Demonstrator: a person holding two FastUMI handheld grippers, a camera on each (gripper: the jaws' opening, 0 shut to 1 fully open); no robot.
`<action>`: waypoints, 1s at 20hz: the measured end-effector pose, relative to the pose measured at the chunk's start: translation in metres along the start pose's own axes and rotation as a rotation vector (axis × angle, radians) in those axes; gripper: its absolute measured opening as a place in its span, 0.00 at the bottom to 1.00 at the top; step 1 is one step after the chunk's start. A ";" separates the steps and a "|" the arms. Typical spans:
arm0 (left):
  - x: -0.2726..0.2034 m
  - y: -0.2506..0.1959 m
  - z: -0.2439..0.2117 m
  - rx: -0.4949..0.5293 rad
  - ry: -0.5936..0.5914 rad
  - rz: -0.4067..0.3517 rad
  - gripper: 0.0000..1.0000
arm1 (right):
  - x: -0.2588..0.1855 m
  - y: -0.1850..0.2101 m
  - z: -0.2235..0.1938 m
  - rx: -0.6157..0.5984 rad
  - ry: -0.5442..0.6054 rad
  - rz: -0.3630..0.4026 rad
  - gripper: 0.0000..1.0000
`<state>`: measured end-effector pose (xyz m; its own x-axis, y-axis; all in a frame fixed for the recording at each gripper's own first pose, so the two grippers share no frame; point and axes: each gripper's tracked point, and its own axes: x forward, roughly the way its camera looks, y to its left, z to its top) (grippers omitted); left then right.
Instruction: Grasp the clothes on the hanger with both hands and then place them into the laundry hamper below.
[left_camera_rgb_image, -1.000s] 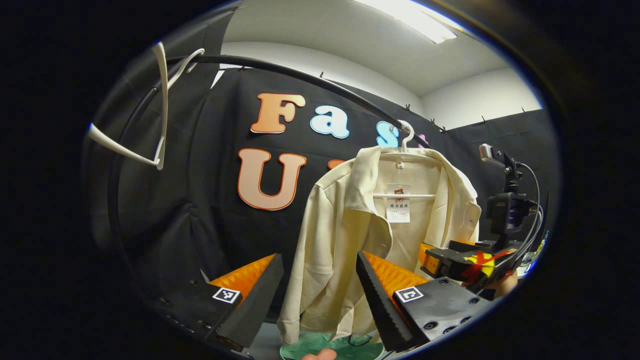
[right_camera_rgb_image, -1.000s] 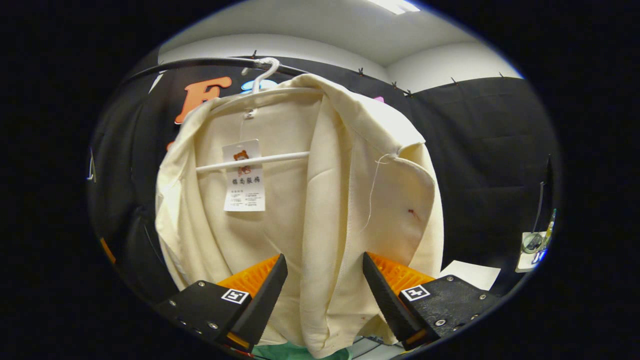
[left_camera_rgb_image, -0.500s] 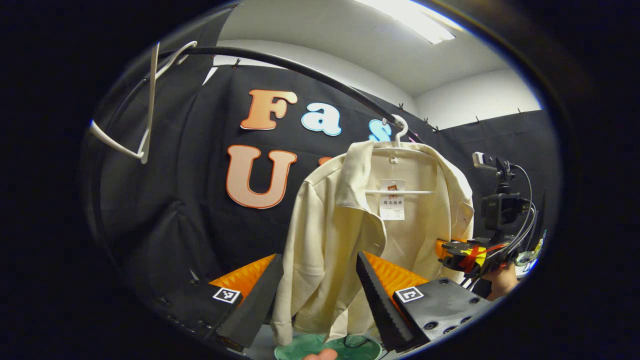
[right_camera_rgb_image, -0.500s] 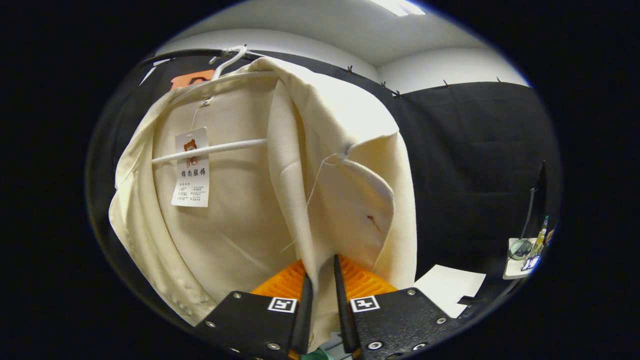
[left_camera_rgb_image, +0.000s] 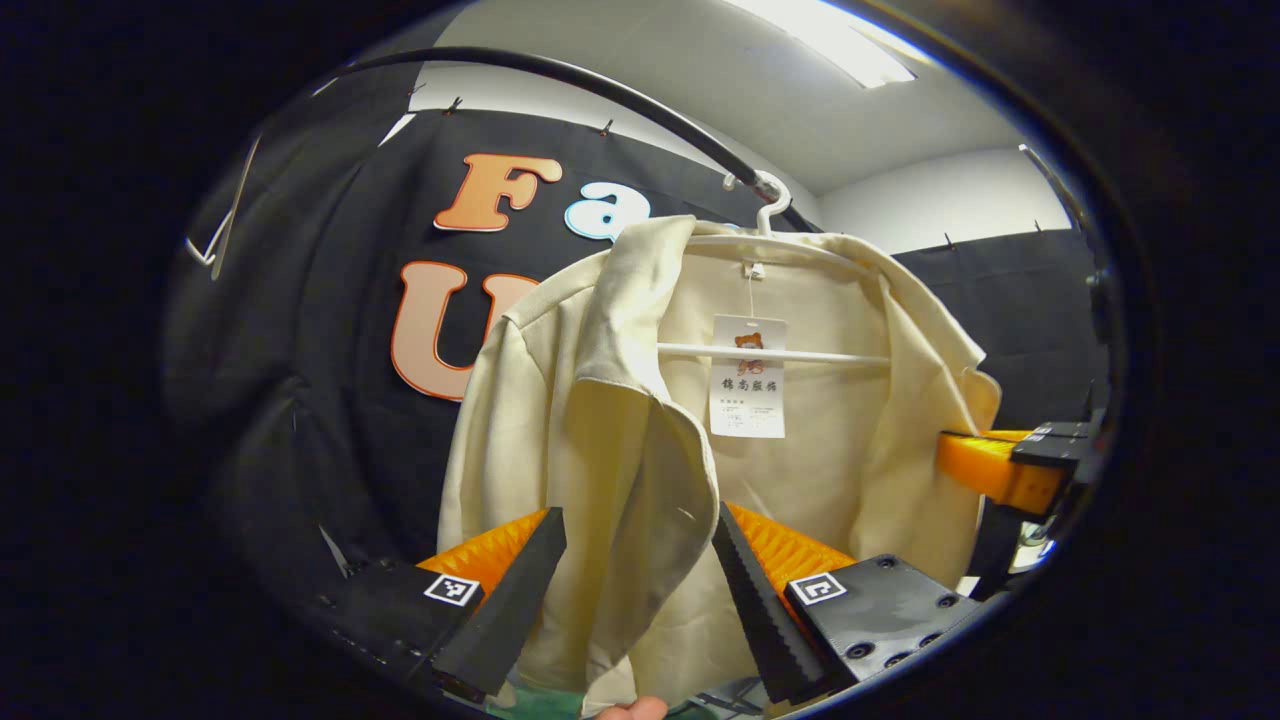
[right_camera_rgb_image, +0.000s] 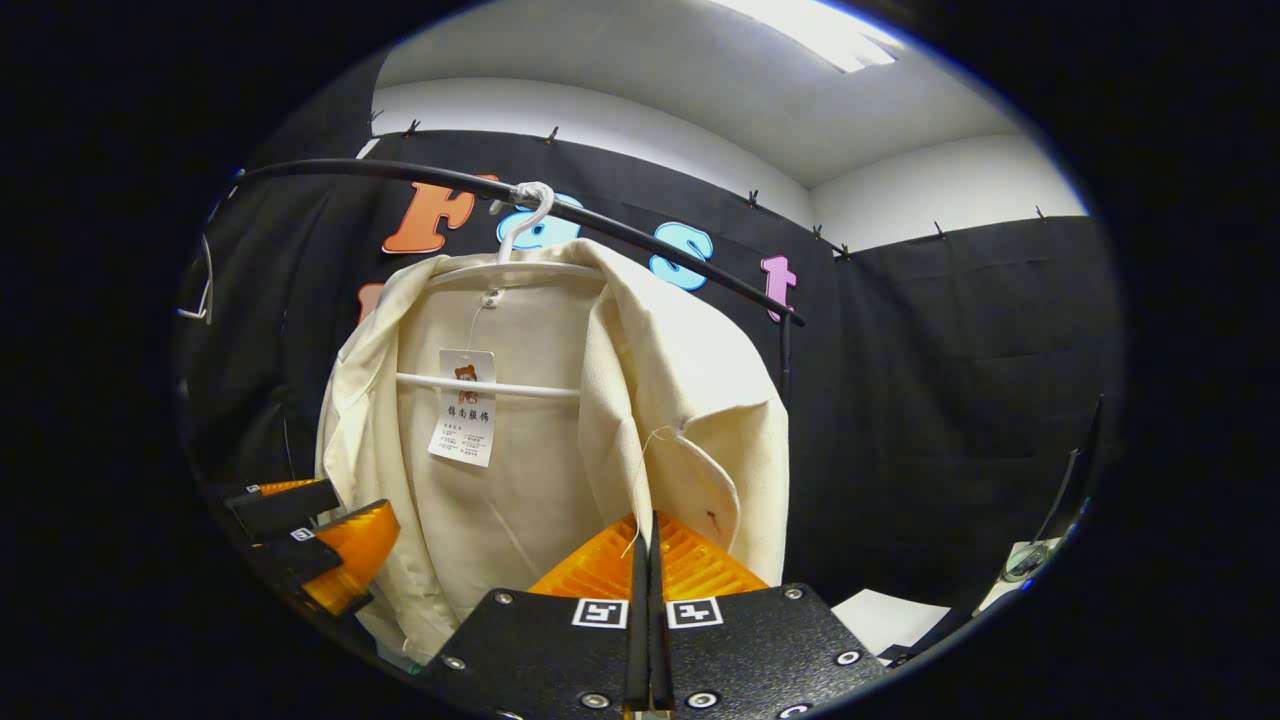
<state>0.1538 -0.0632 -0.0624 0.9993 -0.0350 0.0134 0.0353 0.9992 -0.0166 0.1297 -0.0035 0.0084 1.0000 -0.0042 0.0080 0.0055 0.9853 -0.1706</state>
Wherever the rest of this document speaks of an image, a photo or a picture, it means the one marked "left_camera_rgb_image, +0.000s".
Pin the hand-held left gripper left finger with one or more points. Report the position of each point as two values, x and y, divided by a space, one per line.
510 610

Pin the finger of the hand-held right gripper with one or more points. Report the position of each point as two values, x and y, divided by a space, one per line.
1000 470

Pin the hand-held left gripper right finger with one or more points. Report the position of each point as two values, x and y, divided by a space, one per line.
760 620

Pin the green laundry hamper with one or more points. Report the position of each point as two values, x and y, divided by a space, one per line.
545 703

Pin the cream jacket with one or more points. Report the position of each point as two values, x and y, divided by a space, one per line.
600 450

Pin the white hanger with hook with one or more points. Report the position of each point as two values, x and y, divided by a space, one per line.
770 354

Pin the empty white hanger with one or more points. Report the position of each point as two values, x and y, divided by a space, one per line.
200 252

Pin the black clothes rack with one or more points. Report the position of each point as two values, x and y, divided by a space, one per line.
520 58

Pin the white paper garment tag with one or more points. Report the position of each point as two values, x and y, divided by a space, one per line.
748 400

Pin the black backdrop cloth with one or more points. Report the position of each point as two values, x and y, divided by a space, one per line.
330 300

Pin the ceiling light panel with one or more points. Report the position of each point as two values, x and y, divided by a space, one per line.
830 40

